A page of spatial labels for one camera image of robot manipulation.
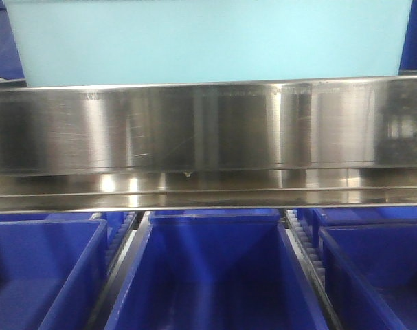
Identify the dark blue bin lower right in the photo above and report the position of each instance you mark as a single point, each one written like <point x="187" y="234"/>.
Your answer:
<point x="371" y="275"/>

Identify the stainless steel shelf front rail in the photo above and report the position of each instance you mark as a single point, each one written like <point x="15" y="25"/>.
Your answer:
<point x="291" y="143"/>

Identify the dark blue bin rear left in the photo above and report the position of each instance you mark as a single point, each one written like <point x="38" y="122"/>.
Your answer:
<point x="115" y="220"/>

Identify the dark blue bin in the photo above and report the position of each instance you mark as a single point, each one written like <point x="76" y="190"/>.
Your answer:
<point x="214" y="215"/>
<point x="314" y="218"/>
<point x="51" y="273"/>
<point x="216" y="273"/>
<point x="115" y="220"/>
<point x="371" y="275"/>

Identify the white roller track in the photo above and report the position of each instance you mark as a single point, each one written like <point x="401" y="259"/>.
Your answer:
<point x="309" y="255"/>

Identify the light blue bin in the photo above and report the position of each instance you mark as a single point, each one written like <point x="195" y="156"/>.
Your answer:
<point x="63" y="43"/>

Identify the dark blue bin lower left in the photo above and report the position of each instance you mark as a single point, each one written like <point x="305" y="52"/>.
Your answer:
<point x="51" y="273"/>

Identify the dark blue bin rear right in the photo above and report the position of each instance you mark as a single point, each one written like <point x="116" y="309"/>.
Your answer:
<point x="314" y="218"/>

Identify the dark blue bin rear middle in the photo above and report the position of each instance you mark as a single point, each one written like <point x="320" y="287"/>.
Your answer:
<point x="214" y="215"/>

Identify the dark blue bin lower middle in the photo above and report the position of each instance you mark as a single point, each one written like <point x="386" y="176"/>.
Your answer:
<point x="216" y="273"/>

